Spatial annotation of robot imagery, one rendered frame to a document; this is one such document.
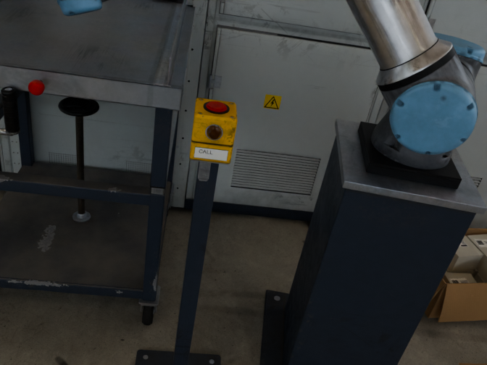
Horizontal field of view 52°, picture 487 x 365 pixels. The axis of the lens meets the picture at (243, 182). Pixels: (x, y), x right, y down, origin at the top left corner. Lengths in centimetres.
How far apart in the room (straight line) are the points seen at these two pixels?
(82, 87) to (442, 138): 76
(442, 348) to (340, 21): 118
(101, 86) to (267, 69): 82
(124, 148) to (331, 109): 82
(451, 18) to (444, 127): 101
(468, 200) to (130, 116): 125
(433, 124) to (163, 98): 58
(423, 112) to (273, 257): 118
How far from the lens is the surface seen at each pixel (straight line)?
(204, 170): 101
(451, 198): 120
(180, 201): 216
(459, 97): 96
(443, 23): 195
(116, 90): 118
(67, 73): 119
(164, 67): 125
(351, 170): 117
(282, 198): 214
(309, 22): 182
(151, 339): 168
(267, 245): 206
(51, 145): 211
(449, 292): 193
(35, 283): 163
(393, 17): 96
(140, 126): 198
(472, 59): 115
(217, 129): 93
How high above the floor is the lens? 131
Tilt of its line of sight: 33 degrees down
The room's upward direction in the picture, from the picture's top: 11 degrees clockwise
